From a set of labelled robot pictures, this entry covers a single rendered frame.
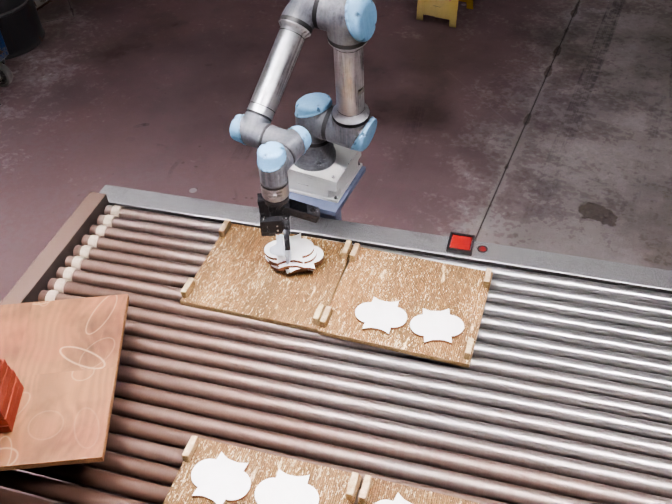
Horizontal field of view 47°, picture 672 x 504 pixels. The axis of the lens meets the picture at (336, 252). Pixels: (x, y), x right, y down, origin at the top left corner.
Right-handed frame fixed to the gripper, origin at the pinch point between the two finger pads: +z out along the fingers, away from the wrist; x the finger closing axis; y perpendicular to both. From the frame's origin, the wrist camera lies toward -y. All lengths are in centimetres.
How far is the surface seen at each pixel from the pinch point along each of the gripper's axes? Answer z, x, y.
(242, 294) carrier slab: 5.4, 11.6, 14.1
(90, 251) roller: 7, -14, 61
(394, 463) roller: 7, 69, -22
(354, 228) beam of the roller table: 7.6, -15.3, -20.1
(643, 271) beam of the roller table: 8, 13, -101
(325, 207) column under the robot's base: 12.0, -32.2, -12.0
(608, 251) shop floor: 99, -90, -144
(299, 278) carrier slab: 5.4, 7.0, -2.2
